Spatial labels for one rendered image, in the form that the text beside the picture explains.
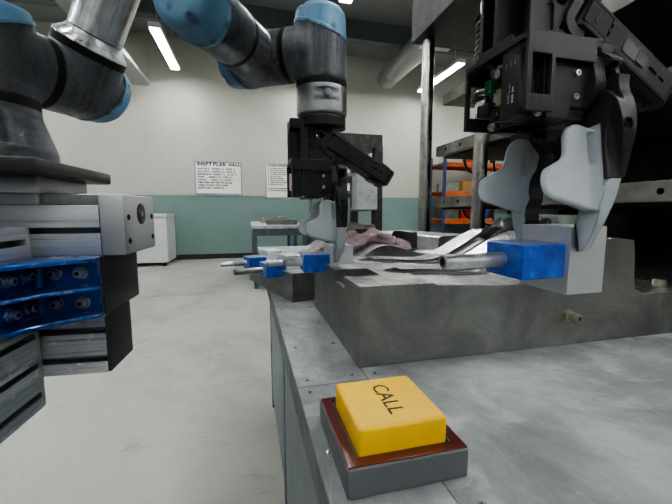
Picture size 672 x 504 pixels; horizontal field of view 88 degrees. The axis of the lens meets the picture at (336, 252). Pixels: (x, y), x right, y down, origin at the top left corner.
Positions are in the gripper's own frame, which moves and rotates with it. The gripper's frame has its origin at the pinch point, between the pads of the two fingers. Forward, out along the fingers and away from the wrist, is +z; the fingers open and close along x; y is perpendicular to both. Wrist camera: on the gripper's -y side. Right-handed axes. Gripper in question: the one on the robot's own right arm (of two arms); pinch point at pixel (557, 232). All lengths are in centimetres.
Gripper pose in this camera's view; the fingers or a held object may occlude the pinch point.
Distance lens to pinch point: 35.2
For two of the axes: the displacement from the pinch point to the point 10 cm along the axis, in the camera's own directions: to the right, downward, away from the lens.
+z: 0.0, 9.9, 1.1
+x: 2.4, 1.1, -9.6
